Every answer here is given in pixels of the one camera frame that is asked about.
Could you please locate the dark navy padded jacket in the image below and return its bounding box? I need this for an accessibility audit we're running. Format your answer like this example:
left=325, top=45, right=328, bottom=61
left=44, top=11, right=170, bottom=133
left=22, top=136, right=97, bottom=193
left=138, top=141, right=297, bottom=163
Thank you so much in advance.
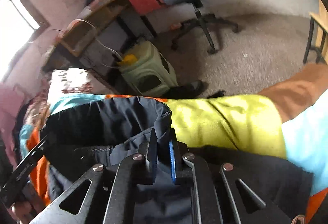
left=39, top=96, right=314, bottom=224

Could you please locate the person's left hand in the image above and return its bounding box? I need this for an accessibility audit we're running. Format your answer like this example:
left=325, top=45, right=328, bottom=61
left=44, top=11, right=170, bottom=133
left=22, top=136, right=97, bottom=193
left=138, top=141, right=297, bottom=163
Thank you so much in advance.
left=11, top=201, right=33, bottom=224

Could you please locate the black shoe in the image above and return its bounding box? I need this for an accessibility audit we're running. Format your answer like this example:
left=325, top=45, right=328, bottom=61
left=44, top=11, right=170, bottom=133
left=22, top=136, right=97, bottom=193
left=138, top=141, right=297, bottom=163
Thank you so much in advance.
left=161, top=80, right=204, bottom=99

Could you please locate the pink hanging cloth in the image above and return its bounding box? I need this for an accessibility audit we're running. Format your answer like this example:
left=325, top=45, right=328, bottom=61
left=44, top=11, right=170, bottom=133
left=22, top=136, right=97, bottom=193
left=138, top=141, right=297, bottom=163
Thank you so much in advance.
left=0, top=83, right=25, bottom=166

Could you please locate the green plastic stool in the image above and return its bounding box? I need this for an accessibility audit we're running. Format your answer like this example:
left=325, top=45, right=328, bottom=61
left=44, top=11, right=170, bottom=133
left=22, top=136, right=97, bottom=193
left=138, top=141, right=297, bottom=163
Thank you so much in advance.
left=119, top=41, right=179, bottom=97

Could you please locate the floral pillow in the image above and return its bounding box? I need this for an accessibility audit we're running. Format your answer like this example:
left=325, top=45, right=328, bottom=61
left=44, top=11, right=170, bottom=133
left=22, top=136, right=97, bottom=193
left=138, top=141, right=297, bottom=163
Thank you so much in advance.
left=23, top=68, right=115, bottom=126

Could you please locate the multicolour striped blanket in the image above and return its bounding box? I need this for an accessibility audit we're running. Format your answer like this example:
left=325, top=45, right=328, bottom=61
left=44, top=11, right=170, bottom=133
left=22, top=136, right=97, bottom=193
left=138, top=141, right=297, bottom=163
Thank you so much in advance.
left=19, top=62, right=328, bottom=224

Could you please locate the wooden desk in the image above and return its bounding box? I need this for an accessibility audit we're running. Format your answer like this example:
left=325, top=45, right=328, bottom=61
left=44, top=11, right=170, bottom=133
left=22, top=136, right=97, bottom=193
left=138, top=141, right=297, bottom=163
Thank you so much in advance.
left=42, top=0, right=157, bottom=86

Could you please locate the wooden chair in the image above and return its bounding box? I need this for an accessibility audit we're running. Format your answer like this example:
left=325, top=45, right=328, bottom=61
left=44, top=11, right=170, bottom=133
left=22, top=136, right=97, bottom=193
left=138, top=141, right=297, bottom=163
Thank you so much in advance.
left=302, top=0, right=327, bottom=64

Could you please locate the white cable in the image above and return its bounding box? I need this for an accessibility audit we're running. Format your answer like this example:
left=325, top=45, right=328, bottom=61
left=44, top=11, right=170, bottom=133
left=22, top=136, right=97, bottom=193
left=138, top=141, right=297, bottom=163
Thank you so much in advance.
left=74, top=18, right=124, bottom=69

